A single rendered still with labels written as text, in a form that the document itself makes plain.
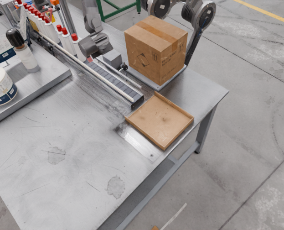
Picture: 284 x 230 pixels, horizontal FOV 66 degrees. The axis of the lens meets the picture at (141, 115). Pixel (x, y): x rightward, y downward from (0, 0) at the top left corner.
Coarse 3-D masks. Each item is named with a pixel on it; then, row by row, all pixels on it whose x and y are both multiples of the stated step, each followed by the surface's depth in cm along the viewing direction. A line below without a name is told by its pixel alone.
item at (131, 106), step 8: (32, 32) 182; (56, 48) 165; (64, 56) 160; (72, 64) 159; (88, 72) 148; (96, 80) 144; (120, 80) 141; (104, 88) 143; (120, 96) 133; (128, 104) 130; (136, 104) 132
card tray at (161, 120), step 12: (156, 96) 137; (144, 108) 132; (156, 108) 132; (168, 108) 131; (180, 108) 126; (132, 120) 127; (144, 120) 127; (156, 120) 126; (168, 120) 126; (180, 120) 125; (192, 120) 124; (144, 132) 119; (156, 132) 122; (168, 132) 121; (180, 132) 119; (156, 144) 117; (168, 144) 115
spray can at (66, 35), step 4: (64, 28) 144; (64, 32) 144; (64, 36) 146; (68, 36) 146; (64, 40) 148; (68, 40) 148; (68, 44) 150; (72, 44) 152; (68, 48) 153; (72, 48) 154; (72, 52) 156
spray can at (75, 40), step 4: (72, 36) 138; (76, 36) 139; (72, 40) 142; (76, 40) 140; (76, 44) 142; (76, 48) 144; (76, 52) 148; (80, 52) 147; (80, 56) 149; (80, 60) 152; (84, 60) 153
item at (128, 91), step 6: (60, 42) 169; (66, 54) 160; (90, 66) 151; (96, 66) 150; (90, 72) 147; (102, 72) 147; (108, 78) 143; (114, 78) 142; (114, 84) 139; (120, 84) 139; (114, 90) 136; (126, 90) 135; (132, 90) 135; (132, 96) 132; (138, 96) 132; (132, 102) 130
